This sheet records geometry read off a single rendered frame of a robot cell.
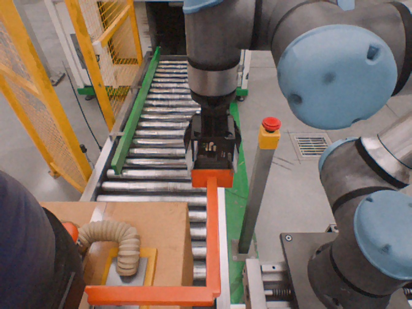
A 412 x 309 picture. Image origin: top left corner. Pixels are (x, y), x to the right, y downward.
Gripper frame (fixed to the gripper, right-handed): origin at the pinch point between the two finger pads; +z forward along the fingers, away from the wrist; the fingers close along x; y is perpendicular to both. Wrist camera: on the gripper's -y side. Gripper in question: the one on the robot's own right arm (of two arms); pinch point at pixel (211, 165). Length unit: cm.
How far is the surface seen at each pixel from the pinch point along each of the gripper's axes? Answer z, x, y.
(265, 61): 124, 82, -325
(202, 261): 72, -4, -9
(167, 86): 68, -35, -153
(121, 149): 57, -50, -65
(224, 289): 61, 5, 6
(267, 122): 16.7, 20.7, -36.6
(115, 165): 57, -50, -53
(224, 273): 61, 5, 0
